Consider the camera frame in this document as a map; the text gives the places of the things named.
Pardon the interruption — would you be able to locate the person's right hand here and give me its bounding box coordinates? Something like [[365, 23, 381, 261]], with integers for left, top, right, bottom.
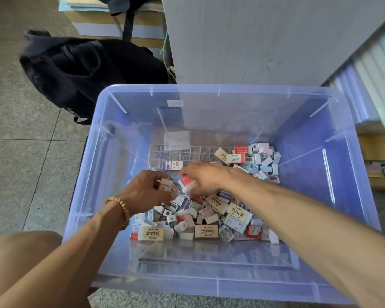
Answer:
[[180, 161, 235, 198]]

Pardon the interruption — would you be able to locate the person's left hand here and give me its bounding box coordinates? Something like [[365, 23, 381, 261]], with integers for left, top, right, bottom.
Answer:
[[115, 170, 181, 216]]

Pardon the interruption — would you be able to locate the red label eraser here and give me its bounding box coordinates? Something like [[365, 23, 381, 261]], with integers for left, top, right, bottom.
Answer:
[[180, 174, 196, 190]]

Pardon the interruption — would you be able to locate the pile of boxed erasers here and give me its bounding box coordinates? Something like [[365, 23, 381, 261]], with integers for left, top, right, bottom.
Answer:
[[130, 143, 283, 244]]

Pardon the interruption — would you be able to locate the clear plastic storage bin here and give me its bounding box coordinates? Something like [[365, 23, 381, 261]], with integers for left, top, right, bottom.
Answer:
[[63, 84, 382, 305]]

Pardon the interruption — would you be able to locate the person's left forearm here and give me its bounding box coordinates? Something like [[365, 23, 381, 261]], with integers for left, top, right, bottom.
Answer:
[[0, 205, 126, 308]]

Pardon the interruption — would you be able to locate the person's right forearm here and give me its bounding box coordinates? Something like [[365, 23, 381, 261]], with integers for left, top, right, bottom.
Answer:
[[221, 169, 385, 308]]

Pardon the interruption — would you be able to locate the person's left leg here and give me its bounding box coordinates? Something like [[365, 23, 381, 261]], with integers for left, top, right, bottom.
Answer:
[[0, 231, 64, 305]]

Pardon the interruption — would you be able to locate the black backpack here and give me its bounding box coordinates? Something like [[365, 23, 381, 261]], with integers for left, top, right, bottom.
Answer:
[[19, 29, 171, 124]]

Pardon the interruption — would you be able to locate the white cabinet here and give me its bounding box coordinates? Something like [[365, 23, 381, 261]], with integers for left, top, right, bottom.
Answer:
[[160, 0, 385, 87]]

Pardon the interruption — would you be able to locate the stack of white blue books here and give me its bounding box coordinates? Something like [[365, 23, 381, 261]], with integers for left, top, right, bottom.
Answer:
[[324, 22, 385, 151]]

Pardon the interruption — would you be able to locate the stack of paper sheets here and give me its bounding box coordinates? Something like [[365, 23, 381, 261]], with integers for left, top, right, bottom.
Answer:
[[58, 0, 164, 13]]

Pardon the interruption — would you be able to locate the beaded wooden bracelet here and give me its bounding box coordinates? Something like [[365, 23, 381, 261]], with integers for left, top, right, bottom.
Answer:
[[104, 195, 132, 230]]

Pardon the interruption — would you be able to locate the green cable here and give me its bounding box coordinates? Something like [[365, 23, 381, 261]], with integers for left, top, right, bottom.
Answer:
[[160, 29, 177, 81]]

